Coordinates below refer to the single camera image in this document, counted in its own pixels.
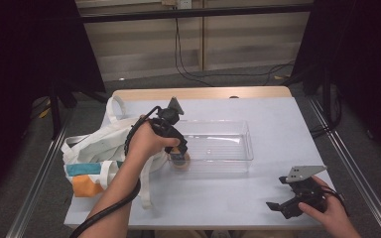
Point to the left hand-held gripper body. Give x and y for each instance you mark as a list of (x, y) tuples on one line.
[(170, 127)]

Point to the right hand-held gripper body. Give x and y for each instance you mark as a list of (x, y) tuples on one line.
[(306, 172)]

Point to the small round tan object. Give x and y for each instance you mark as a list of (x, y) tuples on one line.
[(182, 163)]

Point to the clear plastic container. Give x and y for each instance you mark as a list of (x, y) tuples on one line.
[(218, 152)]

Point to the white canvas tote bag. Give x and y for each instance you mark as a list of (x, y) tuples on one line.
[(92, 148)]

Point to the person's left hand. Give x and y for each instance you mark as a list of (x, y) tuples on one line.
[(145, 142)]

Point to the person's right hand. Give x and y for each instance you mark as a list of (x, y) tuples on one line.
[(334, 211)]

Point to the white table cover sheet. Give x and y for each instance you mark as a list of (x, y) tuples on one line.
[(278, 132)]

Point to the black metal stand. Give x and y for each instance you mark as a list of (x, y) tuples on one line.
[(55, 115)]

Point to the black horizontal bar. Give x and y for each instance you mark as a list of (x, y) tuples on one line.
[(195, 13)]

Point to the yellow floor tape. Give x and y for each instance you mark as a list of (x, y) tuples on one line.
[(44, 113)]

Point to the black curtain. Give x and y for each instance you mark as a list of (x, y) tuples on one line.
[(20, 66), (360, 49)]

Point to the metal floor rail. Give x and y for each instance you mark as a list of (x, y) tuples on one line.
[(339, 147), (36, 188)]

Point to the white wall socket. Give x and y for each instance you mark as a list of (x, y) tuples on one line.
[(184, 4)]

